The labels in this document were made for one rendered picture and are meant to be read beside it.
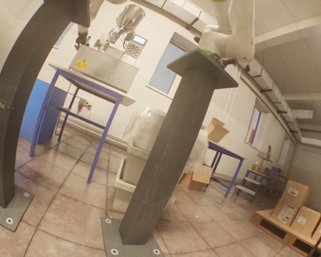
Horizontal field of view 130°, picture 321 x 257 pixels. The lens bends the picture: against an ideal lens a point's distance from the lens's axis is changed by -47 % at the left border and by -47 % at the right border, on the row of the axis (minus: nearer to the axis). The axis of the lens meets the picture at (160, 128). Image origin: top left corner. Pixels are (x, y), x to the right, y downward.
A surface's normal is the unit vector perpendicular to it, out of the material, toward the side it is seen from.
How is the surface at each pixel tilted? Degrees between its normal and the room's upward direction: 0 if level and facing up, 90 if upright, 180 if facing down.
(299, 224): 90
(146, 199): 90
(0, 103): 90
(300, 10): 180
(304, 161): 90
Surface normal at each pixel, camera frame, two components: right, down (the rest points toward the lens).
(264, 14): -0.39, 0.92
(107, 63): 0.32, 0.10
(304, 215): -0.87, -0.37
